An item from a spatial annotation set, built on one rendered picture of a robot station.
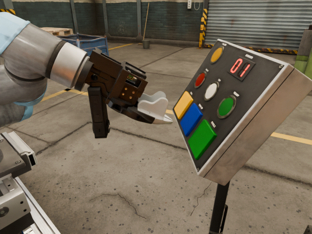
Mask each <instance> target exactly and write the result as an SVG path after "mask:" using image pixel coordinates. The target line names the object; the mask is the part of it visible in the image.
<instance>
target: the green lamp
mask: <svg viewBox="0 0 312 234"><path fill-rule="evenodd" d="M232 106H233V100H232V98H226V99H225V100H224V101H223V102H222V103H221V105H220V107H219V114H220V115H221V116H224V115H226V114H228V113H229V112H230V110H231V108H232Z"/></svg>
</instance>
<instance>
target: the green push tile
mask: <svg viewBox="0 0 312 234"><path fill-rule="evenodd" d="M216 137H217V135H216V133H215V132H214V130H213V129H212V127H211V126H210V124H209V123H208V121H207V120H205V119H204V120H203V121H202V123H201V124H200V125H199V127H198V128H197V129H196V131H195V132H194V133H193V135H192V136H191V138H190V139H189V140H188V143H189V145H190V148H191V150H192V152H193V155H194V157H195V159H196V160H199V158H200V157H201V156H202V154H203V153H204V152H205V151H206V149H207V148H208V147H209V146H210V144H211V143H212V142H213V141H214V139H215V138H216Z"/></svg>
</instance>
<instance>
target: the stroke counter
mask: <svg viewBox="0 0 312 234"><path fill-rule="evenodd" d="M239 60H240V61H241V62H240V64H241V63H242V59H238V60H237V62H238V61H239ZM237 62H236V63H237ZM236 63H235V65H234V66H236V67H237V68H238V66H239V65H240V64H239V65H236ZM245 64H248V66H247V68H248V67H249V66H250V65H249V64H250V63H248V62H246V63H245ZM245 64H244V65H245ZM244 65H243V66H242V69H240V70H239V72H240V71H241V70H243V71H244V72H245V70H247V68H246V69H243V67H244ZM234 66H233V67H232V69H233V68H234ZM237 68H236V69H235V71H236V70H237ZM232 69H231V72H232V73H233V72H235V71H232ZM239 72H238V73H237V76H238V77H240V75H239ZM244 72H243V73H242V74H241V76H242V75H243V74H244Z"/></svg>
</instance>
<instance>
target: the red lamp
mask: <svg viewBox="0 0 312 234"><path fill-rule="evenodd" d="M204 76H205V74H204V73H202V74H201V75H200V76H199V77H198V78H197V80H196V83H195V85H196V86H199V85H200V84H201V83H202V81H203V80H204Z"/></svg>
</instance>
